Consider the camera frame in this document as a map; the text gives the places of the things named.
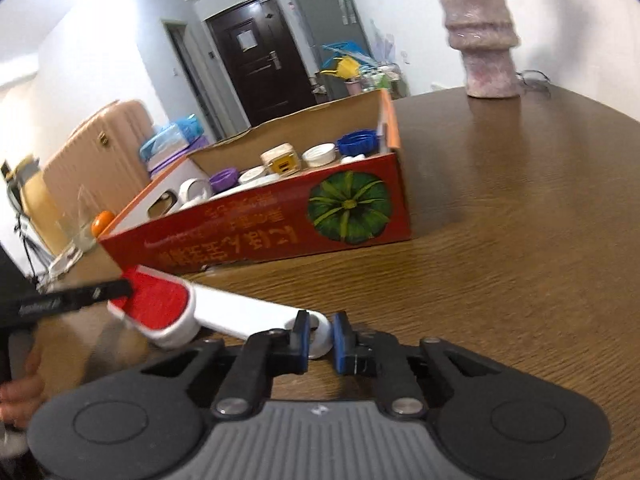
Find white red lint brush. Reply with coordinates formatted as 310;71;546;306
106;265;332;359

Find blue plastic rack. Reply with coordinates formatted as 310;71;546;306
322;39;374;69

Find side doorway frame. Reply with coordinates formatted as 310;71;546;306
161;18;225;143

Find blue plastic pack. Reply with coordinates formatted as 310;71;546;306
139;114;207;162

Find yellow watering can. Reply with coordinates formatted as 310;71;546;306
320;57;362;82

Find orange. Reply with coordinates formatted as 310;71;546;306
92;210;117;237

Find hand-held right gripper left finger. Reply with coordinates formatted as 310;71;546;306
140;310;311;421

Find yellow thermos jug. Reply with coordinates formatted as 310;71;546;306
6;156;52;261

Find cluster of small bottles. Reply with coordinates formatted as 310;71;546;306
360;61;404;97

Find red cardboard box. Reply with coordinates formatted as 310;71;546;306
97;88;414;279

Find white charger cable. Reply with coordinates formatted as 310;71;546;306
46;249;87;282

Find grey refrigerator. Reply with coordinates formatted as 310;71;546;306
283;0;375;100

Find beige yellow power bank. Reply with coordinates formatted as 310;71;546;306
259;143;304;176

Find person's left hand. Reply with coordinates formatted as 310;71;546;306
0;347;47;431

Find clear glass cup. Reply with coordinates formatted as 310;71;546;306
61;185;100;254

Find pink suitcase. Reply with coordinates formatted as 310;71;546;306
42;99;157;257

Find dark brown door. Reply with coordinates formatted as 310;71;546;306
204;0;319;130

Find eyeglasses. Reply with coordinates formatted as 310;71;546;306
516;69;553;100

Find pink textured vase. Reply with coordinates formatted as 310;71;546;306
432;0;522;99

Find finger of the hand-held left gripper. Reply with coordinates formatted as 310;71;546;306
75;279;135;308

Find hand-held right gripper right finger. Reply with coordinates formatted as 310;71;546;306
332;311;501;418

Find purple white pack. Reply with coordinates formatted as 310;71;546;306
148;149;192;179

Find purple lid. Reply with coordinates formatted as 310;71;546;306
208;167;239;194

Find small white lid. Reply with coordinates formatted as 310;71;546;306
238;165;269;186

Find blue lid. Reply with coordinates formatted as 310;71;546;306
336;130;379;157

